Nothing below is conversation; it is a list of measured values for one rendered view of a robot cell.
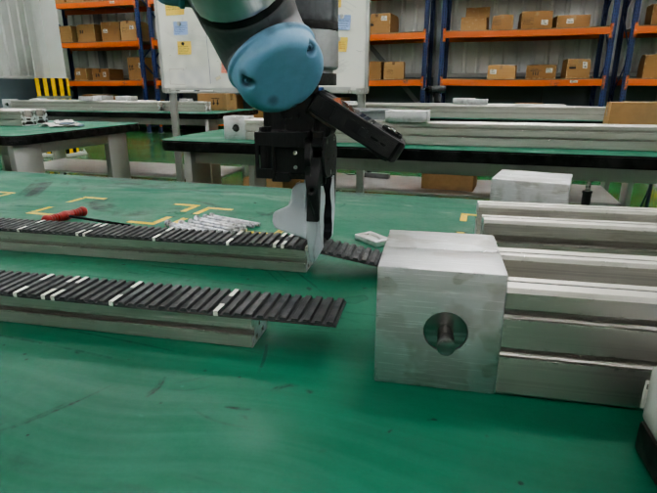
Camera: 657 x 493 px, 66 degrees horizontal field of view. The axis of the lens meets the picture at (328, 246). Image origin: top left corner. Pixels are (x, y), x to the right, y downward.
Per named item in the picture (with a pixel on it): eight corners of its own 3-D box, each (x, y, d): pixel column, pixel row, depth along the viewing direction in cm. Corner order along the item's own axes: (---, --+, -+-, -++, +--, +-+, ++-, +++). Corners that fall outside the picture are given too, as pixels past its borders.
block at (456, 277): (370, 399, 37) (372, 278, 34) (386, 324, 48) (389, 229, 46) (498, 415, 35) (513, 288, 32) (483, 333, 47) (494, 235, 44)
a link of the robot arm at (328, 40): (344, 34, 58) (329, 26, 51) (343, 76, 60) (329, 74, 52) (282, 35, 60) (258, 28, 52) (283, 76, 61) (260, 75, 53)
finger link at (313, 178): (310, 220, 60) (314, 147, 59) (325, 221, 60) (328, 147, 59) (300, 221, 56) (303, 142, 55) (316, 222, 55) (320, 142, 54)
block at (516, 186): (481, 247, 71) (488, 181, 68) (495, 228, 81) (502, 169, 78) (558, 257, 67) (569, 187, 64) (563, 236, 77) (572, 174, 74)
